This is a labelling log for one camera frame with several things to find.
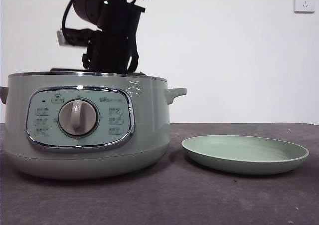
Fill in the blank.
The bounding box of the white wall outlet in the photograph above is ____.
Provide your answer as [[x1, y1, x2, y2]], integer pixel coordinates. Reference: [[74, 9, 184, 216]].
[[293, 0, 313, 13]]

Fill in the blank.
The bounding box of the pale grey camera box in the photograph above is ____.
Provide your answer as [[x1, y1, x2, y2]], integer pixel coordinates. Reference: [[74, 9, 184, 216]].
[[56, 30, 68, 47]]

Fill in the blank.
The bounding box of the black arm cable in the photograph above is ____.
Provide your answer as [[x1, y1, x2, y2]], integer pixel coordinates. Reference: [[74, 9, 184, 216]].
[[61, 0, 78, 33]]

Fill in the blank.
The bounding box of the pale green electric steamer pot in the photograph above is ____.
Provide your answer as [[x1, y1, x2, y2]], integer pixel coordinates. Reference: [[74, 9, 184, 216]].
[[0, 69, 187, 180]]

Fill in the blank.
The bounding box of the pale green round plate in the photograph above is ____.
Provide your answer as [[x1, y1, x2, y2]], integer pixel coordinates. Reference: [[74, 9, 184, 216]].
[[181, 134, 310, 175]]

